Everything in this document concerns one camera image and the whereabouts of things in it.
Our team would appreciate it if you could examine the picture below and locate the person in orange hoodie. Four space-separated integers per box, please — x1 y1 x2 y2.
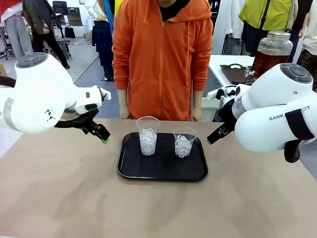
111 0 214 121

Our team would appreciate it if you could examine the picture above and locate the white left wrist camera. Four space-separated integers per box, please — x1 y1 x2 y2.
98 86 111 101

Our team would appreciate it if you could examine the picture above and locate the white plastic bin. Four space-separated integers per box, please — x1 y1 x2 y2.
201 97 220 122

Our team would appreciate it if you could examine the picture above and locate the dark wall poster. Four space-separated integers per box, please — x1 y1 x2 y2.
67 7 83 27

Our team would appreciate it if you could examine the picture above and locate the white side table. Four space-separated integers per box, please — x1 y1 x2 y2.
201 54 256 110

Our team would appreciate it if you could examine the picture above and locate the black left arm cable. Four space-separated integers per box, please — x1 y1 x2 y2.
0 76 100 129

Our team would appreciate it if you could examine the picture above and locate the person's left forearm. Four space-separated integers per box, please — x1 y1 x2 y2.
192 59 213 110

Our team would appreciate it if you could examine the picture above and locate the person's right hand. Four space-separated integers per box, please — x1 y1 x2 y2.
118 106 131 120

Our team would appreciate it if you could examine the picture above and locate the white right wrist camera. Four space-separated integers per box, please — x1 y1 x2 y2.
207 84 250 101

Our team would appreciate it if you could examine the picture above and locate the brown serving tray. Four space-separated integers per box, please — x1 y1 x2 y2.
219 63 256 85

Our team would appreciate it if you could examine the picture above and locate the tall clear iced cup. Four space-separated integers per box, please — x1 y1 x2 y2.
135 116 161 157

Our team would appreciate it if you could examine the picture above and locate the person's left hand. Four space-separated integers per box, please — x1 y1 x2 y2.
190 108 203 122

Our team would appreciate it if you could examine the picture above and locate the glass tea dispenser jar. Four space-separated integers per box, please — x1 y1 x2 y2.
244 31 294 81

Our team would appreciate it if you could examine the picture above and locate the short clear iced cup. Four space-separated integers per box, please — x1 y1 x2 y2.
172 126 198 159

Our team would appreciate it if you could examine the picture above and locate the black plastic serving tray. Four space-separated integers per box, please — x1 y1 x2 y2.
116 132 209 182

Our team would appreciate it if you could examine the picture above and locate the passer-by in dark clothes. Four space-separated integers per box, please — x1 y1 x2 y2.
21 0 71 70

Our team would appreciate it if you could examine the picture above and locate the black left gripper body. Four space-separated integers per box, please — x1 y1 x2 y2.
81 110 100 136

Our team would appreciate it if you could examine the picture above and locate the black handbag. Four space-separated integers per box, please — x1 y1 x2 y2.
64 24 76 39

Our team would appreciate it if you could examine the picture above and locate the mannequin with blue skirt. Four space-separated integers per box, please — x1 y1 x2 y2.
85 0 116 81

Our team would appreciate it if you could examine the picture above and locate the mannequin with lime jacket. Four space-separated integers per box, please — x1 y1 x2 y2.
239 0 295 57

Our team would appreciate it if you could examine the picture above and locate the person's right forearm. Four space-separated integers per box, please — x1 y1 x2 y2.
112 59 131 108

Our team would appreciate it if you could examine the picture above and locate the grey plastic stool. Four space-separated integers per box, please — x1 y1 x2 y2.
59 39 72 59

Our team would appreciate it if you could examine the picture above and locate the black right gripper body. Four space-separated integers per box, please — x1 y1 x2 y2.
217 98 238 131

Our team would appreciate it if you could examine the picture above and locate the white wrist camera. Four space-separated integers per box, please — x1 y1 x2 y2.
207 84 250 101
98 86 111 101

